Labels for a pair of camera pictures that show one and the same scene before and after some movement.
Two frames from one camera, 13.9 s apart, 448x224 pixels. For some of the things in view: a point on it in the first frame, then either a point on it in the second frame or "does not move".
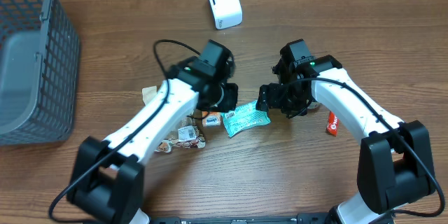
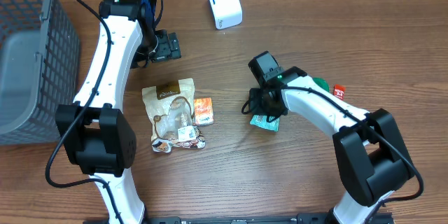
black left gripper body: [222, 96] → [155, 46]
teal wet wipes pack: [243, 117] → [262, 121]
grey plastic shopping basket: [39, 61] does not move
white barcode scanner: [226, 4] does not move
